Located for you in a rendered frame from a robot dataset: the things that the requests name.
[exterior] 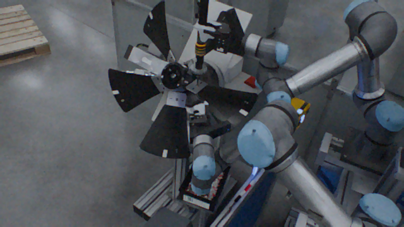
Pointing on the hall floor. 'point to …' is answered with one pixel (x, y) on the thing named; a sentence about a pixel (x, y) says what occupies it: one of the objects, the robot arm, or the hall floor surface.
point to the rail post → (266, 201)
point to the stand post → (180, 170)
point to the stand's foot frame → (151, 204)
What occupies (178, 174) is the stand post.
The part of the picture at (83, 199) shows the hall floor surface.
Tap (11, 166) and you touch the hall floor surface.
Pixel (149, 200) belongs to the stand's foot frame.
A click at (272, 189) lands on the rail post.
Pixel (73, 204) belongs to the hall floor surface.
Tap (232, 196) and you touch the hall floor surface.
